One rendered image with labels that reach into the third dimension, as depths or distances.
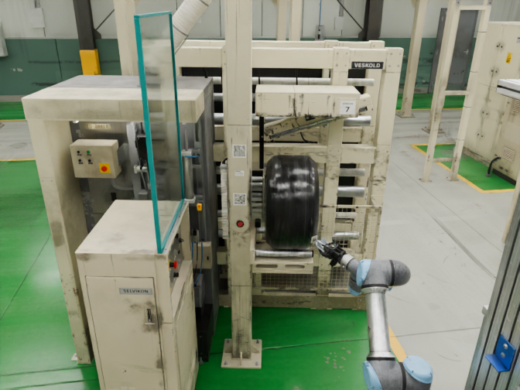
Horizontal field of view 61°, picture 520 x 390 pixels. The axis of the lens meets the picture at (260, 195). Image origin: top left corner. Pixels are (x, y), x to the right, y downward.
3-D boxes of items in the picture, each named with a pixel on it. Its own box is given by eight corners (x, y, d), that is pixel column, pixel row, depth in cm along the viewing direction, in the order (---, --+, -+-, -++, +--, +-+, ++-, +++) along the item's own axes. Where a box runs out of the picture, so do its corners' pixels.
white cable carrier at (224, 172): (222, 238, 266) (220, 164, 246) (223, 234, 270) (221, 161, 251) (230, 238, 265) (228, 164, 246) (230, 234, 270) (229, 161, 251)
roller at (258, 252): (254, 256, 263) (254, 256, 259) (254, 248, 264) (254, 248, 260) (313, 258, 263) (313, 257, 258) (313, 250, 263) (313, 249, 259)
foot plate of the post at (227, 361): (220, 367, 297) (220, 363, 295) (224, 340, 322) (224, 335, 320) (261, 368, 297) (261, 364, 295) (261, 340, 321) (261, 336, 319)
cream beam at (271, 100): (254, 117, 260) (254, 92, 254) (256, 107, 283) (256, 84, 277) (358, 118, 259) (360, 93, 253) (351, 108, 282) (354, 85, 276)
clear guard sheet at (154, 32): (157, 253, 189) (133, 15, 151) (181, 200, 240) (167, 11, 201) (162, 253, 189) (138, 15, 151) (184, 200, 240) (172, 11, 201)
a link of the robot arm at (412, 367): (433, 401, 176) (439, 375, 170) (400, 400, 176) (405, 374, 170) (423, 377, 187) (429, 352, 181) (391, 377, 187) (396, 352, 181)
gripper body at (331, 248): (331, 237, 239) (348, 249, 231) (333, 248, 244) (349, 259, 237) (322, 245, 236) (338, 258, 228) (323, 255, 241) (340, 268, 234)
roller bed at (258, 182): (234, 217, 302) (234, 177, 290) (236, 208, 316) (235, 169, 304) (263, 218, 302) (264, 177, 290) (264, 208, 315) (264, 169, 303)
